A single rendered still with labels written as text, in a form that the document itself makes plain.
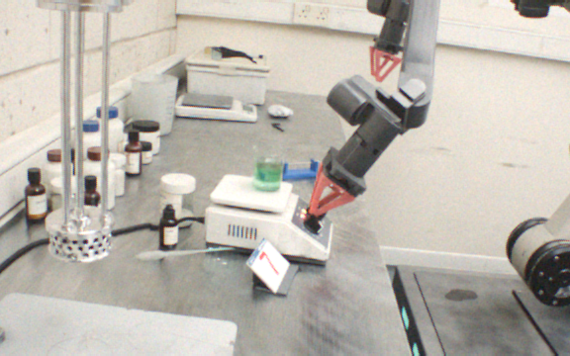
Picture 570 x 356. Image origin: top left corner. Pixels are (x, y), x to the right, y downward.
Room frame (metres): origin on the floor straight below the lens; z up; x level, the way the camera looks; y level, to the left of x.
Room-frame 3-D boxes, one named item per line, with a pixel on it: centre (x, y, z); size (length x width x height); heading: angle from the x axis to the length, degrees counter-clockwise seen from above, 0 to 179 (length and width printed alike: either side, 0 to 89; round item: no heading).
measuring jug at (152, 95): (1.47, 0.37, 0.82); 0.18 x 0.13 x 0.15; 167
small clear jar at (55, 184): (0.85, 0.36, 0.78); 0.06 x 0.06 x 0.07
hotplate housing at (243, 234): (0.85, 0.02, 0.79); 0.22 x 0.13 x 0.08; 84
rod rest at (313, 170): (1.22, -0.04, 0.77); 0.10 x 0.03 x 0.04; 120
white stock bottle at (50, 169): (0.90, 0.40, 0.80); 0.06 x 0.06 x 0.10
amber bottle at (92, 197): (0.83, 0.31, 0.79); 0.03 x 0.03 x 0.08
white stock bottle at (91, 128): (1.07, 0.40, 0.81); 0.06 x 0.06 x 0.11
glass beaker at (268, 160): (0.86, 0.02, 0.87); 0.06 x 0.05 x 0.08; 23
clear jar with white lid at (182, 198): (0.88, 0.18, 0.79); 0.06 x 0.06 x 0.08
